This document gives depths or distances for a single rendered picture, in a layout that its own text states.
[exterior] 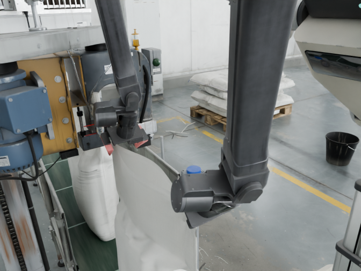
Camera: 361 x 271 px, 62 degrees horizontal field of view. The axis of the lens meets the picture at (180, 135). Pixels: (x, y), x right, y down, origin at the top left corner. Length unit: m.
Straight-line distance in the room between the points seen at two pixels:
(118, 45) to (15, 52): 0.24
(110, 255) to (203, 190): 1.14
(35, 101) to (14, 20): 2.98
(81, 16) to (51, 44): 2.96
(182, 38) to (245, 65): 5.62
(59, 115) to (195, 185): 0.67
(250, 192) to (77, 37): 0.70
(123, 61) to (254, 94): 0.51
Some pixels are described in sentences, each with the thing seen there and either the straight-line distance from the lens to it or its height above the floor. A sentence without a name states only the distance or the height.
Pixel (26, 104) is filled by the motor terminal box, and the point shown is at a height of 1.28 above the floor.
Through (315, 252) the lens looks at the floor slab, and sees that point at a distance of 2.24.
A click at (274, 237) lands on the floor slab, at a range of 2.27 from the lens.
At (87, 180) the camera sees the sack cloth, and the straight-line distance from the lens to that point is 1.50.
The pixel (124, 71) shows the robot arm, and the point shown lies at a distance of 0.82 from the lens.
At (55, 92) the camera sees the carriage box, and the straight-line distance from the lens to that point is 1.05.
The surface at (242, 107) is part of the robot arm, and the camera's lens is 0.37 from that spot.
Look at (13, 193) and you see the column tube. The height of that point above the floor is 0.89.
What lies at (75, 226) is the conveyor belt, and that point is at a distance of 1.82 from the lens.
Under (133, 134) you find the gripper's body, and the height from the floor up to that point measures 1.11.
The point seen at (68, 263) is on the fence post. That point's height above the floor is 0.44.
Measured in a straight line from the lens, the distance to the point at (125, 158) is 1.02.
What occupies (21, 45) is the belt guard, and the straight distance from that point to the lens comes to 0.83.
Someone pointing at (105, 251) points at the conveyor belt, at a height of 0.38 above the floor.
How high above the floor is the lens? 1.47
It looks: 23 degrees down
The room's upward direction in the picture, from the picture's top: 2 degrees counter-clockwise
